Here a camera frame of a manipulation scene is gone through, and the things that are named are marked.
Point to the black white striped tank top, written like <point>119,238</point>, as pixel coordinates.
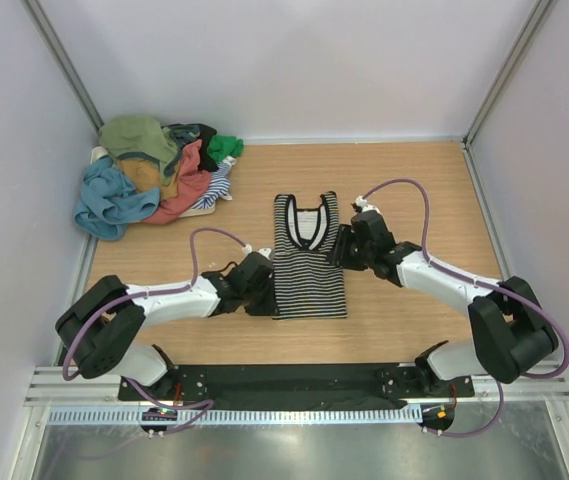
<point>306,284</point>

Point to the mustard yellow tank top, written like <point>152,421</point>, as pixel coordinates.
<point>145,177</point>

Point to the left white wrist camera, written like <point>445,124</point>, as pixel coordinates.
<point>266,252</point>

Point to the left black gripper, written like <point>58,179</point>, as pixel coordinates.
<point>268,308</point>

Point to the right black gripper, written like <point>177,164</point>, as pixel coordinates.
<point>346,234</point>

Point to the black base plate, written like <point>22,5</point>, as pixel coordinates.
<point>297,387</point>

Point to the olive green tank top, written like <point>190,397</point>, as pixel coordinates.
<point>141,137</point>

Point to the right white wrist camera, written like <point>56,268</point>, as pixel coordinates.
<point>361,205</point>

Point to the light blue tank top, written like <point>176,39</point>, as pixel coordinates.
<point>109,201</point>

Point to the bright green tank top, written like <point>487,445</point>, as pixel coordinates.
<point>220,147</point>

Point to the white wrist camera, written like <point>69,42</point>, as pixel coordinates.
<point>361,205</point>
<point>266,252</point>

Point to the blue white striped tank top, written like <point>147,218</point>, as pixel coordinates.
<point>219,187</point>

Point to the salmon pink tank top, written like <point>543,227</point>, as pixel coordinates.
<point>192,183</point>

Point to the slotted cable duct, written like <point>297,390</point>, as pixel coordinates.
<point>141,415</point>

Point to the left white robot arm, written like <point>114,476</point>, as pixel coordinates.
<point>99,330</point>

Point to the aluminium frame rail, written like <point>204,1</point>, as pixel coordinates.
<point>49,386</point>

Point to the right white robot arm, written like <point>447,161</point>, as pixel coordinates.
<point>509,332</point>

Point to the white tray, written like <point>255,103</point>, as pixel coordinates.
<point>99,152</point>

